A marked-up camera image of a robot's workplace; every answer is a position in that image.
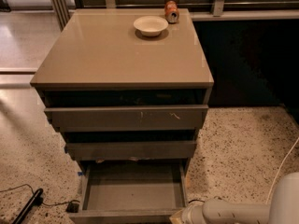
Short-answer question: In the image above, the grey middle drawer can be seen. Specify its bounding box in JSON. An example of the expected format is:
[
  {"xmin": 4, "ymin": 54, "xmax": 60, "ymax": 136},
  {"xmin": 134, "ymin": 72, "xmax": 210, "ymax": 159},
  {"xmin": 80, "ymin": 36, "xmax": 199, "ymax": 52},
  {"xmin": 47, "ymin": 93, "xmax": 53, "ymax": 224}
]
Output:
[{"xmin": 65, "ymin": 141, "xmax": 196, "ymax": 161}]

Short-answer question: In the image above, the grey drawer cabinet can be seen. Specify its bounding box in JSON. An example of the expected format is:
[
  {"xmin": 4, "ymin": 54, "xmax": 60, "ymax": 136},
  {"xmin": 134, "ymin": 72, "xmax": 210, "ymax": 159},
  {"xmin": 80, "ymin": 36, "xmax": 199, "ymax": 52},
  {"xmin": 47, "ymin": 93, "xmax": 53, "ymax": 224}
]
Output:
[{"xmin": 31, "ymin": 9, "xmax": 214, "ymax": 169}]

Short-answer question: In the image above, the white bowl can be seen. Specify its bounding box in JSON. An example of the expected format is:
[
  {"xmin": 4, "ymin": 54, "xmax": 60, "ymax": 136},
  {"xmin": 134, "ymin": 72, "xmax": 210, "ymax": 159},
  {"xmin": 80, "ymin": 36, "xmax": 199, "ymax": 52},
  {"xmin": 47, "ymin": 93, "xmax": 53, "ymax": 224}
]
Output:
[{"xmin": 134, "ymin": 16, "xmax": 168, "ymax": 37}]

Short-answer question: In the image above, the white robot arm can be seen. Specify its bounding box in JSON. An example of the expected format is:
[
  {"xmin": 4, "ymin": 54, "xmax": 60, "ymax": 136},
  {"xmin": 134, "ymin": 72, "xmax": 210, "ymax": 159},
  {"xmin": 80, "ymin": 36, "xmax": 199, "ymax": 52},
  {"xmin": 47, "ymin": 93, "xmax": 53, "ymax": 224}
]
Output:
[{"xmin": 169, "ymin": 173, "xmax": 299, "ymax": 224}]

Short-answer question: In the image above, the grey drawer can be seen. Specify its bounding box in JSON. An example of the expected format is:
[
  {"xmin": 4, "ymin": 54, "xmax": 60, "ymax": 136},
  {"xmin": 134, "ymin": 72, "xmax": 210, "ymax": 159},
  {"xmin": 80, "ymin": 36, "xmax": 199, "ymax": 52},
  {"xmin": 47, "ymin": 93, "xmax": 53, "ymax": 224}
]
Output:
[
  {"xmin": 45, "ymin": 105, "xmax": 208, "ymax": 133},
  {"xmin": 69, "ymin": 161, "xmax": 188, "ymax": 224},
  {"xmin": 65, "ymin": 141, "xmax": 196, "ymax": 161}
]

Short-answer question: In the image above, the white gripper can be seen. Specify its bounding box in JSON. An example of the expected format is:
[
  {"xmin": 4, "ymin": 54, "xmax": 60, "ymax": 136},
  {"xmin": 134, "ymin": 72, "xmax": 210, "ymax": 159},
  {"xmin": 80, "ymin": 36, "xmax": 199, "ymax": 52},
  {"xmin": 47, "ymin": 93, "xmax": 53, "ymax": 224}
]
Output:
[{"xmin": 169, "ymin": 203, "xmax": 206, "ymax": 224}]

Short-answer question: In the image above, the grey top drawer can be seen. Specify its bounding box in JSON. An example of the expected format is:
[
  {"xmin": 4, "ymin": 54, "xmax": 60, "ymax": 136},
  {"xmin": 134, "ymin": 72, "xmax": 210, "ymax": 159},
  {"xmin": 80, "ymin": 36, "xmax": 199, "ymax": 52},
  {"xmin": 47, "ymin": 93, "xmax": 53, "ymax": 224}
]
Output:
[{"xmin": 45, "ymin": 105, "xmax": 208, "ymax": 133}]

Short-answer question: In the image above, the black power adapter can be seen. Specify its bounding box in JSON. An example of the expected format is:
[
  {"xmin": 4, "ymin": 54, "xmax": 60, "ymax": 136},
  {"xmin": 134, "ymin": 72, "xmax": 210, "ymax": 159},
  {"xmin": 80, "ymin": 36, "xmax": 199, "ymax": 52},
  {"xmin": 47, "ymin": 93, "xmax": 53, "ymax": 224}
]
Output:
[{"xmin": 66, "ymin": 201, "xmax": 79, "ymax": 213}]

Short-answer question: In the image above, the white cable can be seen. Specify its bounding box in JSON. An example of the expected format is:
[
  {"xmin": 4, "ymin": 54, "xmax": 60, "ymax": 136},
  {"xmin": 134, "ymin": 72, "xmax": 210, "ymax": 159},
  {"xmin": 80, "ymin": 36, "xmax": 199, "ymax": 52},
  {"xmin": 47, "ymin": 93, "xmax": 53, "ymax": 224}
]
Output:
[{"xmin": 265, "ymin": 136, "xmax": 299, "ymax": 203}]

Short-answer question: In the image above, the grey bottom drawer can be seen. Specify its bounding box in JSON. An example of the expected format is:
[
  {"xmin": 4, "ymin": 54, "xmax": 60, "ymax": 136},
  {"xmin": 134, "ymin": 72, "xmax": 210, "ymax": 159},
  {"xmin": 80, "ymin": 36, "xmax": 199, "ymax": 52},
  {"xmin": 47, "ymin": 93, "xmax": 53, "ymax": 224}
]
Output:
[{"xmin": 69, "ymin": 161, "xmax": 188, "ymax": 224}]

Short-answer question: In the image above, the black bar on floor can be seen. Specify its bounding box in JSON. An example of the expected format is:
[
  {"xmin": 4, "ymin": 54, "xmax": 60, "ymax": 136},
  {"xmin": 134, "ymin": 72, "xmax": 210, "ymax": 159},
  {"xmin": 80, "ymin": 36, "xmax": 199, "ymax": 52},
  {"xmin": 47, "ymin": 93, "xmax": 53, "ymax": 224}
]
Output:
[{"xmin": 12, "ymin": 189, "xmax": 43, "ymax": 224}]

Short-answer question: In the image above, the orange soda can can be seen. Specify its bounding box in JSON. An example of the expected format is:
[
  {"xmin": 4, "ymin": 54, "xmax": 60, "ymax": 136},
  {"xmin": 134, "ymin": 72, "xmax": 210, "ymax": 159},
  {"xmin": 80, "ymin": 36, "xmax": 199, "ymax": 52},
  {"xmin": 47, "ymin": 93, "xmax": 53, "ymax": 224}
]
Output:
[{"xmin": 164, "ymin": 1, "xmax": 179, "ymax": 23}]

